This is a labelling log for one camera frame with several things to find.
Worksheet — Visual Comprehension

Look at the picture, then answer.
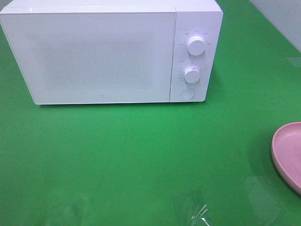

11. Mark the round white door button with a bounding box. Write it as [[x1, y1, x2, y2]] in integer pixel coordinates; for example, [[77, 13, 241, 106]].
[[181, 88, 195, 99]]

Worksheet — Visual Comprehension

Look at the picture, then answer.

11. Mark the white microwave door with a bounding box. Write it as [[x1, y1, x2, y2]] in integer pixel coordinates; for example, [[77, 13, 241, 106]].
[[0, 12, 175, 105]]

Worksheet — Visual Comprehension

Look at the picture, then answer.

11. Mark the pink round plate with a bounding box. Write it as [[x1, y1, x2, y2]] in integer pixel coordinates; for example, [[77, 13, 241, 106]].
[[271, 122, 301, 194]]

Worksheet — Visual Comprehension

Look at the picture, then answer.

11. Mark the lower white microwave knob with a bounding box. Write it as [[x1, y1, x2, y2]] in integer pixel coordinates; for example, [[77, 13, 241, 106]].
[[183, 66, 201, 84]]

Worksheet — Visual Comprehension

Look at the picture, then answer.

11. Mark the white microwave knob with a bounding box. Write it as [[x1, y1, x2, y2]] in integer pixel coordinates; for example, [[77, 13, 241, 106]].
[[187, 35, 206, 56], [183, 66, 201, 84]]

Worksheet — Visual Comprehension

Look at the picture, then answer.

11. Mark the upper white microwave knob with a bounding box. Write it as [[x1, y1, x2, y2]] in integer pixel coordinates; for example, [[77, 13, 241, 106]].
[[187, 35, 206, 56]]

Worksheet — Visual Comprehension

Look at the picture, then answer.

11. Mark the white microwave oven body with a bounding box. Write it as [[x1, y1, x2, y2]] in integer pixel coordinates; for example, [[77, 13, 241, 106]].
[[0, 0, 223, 102]]

